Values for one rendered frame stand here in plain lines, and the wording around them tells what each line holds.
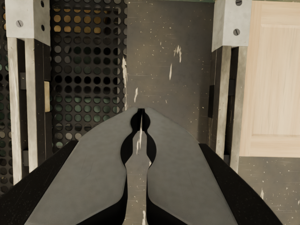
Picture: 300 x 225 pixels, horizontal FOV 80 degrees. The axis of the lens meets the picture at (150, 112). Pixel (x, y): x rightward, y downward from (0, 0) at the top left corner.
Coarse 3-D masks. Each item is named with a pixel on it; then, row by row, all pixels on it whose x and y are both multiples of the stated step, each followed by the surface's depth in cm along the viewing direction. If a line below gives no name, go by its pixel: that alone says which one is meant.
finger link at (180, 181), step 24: (144, 120) 11; (168, 120) 10; (168, 144) 8; (192, 144) 8; (168, 168) 7; (192, 168) 7; (168, 192) 6; (192, 192) 6; (216, 192) 6; (168, 216) 6; (192, 216) 6; (216, 216) 6
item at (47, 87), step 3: (45, 81) 46; (45, 84) 46; (48, 84) 48; (45, 87) 46; (48, 87) 48; (45, 90) 46; (48, 90) 48; (45, 93) 46; (48, 93) 48; (45, 96) 46; (48, 96) 48; (45, 99) 46; (48, 99) 48; (45, 102) 46; (48, 102) 48; (45, 105) 46; (48, 105) 48; (45, 108) 46; (48, 108) 48; (45, 111) 46; (48, 111) 48
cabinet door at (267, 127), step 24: (264, 24) 46; (288, 24) 47; (264, 48) 47; (288, 48) 47; (264, 72) 48; (288, 72) 48; (264, 96) 49; (288, 96) 49; (264, 120) 49; (288, 120) 49; (240, 144) 49; (264, 144) 49; (288, 144) 50
